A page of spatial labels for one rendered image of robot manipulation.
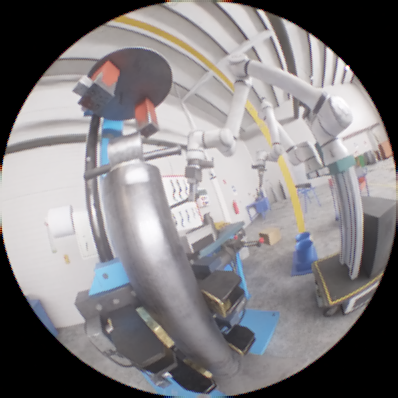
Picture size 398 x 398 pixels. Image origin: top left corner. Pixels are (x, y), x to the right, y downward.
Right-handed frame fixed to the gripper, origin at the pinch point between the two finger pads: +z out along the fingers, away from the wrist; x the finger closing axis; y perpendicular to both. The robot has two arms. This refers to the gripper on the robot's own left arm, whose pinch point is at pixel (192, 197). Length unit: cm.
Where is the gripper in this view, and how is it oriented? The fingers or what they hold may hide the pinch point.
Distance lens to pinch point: 57.5
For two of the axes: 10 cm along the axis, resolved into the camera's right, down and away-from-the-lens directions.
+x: -2.5, -0.2, -9.7
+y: -9.7, -0.5, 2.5
